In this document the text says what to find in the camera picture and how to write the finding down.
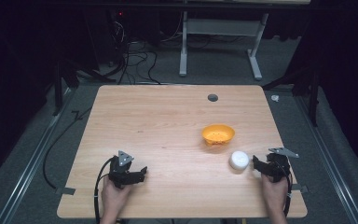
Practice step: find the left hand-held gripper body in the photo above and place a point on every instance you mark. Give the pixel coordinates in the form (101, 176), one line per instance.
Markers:
(121, 174)

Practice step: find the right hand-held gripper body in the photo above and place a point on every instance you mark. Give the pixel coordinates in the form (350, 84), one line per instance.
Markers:
(278, 166)

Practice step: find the person's left hand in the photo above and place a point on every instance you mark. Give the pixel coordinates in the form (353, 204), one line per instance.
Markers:
(113, 197)

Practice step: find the person's right hand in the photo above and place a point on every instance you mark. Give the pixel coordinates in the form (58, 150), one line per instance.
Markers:
(276, 194)

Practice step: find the grey tape strip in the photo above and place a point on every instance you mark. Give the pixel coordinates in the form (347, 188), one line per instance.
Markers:
(65, 191)
(300, 188)

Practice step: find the orange plastic bowl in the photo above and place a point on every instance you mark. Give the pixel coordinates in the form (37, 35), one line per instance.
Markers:
(218, 134)

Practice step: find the small white floor object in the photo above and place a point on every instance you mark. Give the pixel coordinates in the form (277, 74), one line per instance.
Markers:
(275, 98)

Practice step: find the black metal stand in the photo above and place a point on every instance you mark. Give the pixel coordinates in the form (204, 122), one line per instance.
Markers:
(58, 90)
(314, 93)

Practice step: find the metal floor rail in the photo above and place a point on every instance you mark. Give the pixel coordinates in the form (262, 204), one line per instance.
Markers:
(34, 165)
(329, 155)

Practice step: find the white metal desk frame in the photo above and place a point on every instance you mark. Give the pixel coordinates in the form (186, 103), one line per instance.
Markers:
(183, 46)

